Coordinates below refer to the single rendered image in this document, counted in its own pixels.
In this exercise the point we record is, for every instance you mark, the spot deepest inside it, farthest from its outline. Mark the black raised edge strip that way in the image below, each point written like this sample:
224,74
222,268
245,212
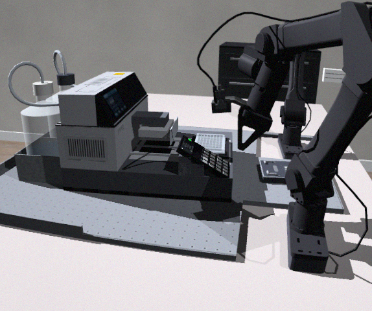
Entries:
40,222

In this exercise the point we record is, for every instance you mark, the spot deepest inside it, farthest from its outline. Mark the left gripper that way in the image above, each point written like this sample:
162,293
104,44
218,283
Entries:
256,110

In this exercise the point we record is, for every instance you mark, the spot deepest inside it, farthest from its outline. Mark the white plastic bottle with cap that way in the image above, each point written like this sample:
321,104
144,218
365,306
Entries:
39,123

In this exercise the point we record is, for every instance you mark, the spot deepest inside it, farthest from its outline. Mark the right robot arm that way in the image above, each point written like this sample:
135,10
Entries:
294,111

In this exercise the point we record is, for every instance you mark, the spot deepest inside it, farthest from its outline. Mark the white multi-well plate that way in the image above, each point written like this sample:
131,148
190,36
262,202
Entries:
213,142

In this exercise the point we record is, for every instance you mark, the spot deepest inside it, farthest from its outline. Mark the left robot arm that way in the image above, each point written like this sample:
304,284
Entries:
309,174

